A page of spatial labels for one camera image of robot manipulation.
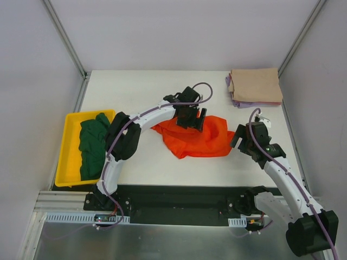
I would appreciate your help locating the yellow plastic bin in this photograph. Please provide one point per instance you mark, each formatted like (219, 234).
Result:
(70, 159)

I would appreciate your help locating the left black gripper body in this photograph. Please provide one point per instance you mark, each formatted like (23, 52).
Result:
(190, 121)

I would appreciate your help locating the folded pink t-shirt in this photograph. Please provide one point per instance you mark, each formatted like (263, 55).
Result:
(274, 104)

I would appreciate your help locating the green t-shirt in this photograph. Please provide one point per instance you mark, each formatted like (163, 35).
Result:
(92, 146)

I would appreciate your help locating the right white cable duct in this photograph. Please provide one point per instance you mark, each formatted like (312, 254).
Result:
(237, 222)

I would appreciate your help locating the folded tan t-shirt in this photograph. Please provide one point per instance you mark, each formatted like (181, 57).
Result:
(255, 85)

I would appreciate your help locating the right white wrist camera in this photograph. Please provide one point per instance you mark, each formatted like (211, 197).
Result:
(264, 120)

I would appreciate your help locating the orange t-shirt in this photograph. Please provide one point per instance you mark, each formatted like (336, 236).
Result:
(213, 141)

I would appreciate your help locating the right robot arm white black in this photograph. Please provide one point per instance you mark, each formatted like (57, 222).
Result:
(308, 227)

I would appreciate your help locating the white cable duct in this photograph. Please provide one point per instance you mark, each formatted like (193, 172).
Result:
(237, 222)
(86, 218)

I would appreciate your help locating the right aluminium frame post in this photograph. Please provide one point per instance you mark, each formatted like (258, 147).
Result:
(315, 12)

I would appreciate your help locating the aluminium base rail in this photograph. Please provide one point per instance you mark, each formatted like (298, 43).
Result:
(60, 201)

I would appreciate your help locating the folded lavender t-shirt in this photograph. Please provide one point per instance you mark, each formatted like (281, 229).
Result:
(238, 104)

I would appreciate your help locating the left aluminium frame post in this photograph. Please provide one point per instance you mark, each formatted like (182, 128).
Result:
(53, 15)

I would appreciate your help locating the left white cable duct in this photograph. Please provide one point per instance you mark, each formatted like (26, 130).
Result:
(86, 218)

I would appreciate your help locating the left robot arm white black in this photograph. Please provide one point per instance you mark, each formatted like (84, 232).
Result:
(122, 137)

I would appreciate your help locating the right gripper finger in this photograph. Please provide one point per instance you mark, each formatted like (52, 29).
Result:
(243, 147)
(240, 134)

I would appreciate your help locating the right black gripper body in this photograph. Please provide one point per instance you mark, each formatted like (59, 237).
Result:
(244, 141)

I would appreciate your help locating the aluminium frame post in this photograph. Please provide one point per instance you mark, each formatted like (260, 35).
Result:
(53, 15)
(315, 12)

